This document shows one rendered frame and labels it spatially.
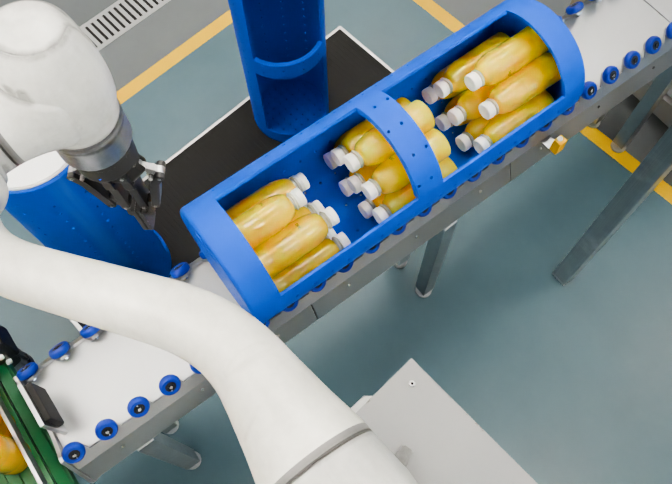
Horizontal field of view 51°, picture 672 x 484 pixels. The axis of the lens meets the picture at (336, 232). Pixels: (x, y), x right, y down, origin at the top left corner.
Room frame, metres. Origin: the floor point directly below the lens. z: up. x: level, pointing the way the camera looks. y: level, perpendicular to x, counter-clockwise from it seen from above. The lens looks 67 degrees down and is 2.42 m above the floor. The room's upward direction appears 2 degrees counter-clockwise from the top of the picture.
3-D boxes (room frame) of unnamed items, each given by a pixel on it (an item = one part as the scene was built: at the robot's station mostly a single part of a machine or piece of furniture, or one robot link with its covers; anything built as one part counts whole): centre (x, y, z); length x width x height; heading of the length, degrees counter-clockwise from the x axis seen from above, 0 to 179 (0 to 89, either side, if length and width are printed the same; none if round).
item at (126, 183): (0.44, 0.27, 1.58); 0.04 x 0.01 x 0.11; 177
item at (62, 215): (0.86, 0.71, 0.59); 0.28 x 0.28 x 0.88
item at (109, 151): (0.44, 0.28, 1.72); 0.09 x 0.09 x 0.06
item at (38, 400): (0.25, 0.60, 0.99); 0.10 x 0.02 x 0.12; 35
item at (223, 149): (1.17, 0.34, 0.07); 1.50 x 0.52 x 0.15; 131
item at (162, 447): (0.22, 0.50, 0.31); 0.06 x 0.06 x 0.63; 35
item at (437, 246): (0.78, -0.31, 0.31); 0.06 x 0.06 x 0.63; 35
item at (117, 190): (0.44, 0.29, 1.58); 0.04 x 0.01 x 0.11; 177
